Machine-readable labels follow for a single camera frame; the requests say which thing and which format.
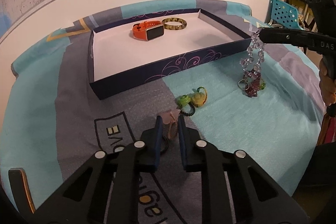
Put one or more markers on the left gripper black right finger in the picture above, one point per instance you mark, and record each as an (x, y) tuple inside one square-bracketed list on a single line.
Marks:
[(235, 188)]

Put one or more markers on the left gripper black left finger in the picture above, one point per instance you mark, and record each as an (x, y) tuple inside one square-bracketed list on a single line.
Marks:
[(105, 188)]

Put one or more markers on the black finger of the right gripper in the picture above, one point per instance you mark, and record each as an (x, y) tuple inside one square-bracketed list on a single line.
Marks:
[(299, 38)]

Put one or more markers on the pink hair clip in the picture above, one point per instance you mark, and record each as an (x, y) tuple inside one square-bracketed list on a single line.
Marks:
[(170, 118)]

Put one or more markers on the orange smart watch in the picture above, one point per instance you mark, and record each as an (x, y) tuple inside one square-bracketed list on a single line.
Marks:
[(148, 30)]

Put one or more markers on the person's right hand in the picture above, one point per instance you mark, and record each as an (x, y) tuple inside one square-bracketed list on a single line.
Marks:
[(327, 85)]

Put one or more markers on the teal perforated plastic rack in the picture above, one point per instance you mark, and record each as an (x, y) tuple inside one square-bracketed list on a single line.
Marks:
[(280, 12)]

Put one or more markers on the teal and grey blanket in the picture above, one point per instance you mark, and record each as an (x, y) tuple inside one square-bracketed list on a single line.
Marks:
[(264, 101)]

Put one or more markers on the black and wood chair edge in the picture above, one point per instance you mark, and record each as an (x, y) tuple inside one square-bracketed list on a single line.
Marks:
[(21, 192)]

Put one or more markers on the dark blue shallow tray box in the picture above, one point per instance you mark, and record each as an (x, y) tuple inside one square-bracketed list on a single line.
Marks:
[(117, 61)]

